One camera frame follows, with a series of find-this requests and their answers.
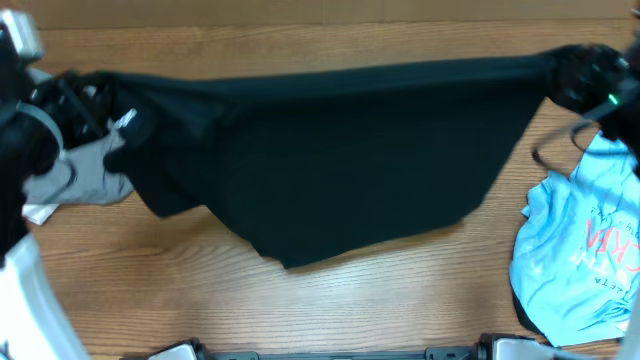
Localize light blue printed t-shirt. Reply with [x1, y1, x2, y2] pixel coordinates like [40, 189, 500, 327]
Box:
[509, 135, 639, 347]

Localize grey folded trousers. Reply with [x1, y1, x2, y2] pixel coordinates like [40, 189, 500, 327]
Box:
[24, 130, 133, 205]

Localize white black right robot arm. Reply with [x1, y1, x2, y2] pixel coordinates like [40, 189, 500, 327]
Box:
[531, 6, 639, 170]

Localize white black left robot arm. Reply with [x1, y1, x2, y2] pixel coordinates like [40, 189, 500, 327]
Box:
[1, 9, 112, 359]

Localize black polo shirt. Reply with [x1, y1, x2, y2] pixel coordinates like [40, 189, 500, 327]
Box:
[87, 53, 555, 268]

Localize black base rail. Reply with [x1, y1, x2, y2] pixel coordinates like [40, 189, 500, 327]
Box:
[119, 333, 551, 360]

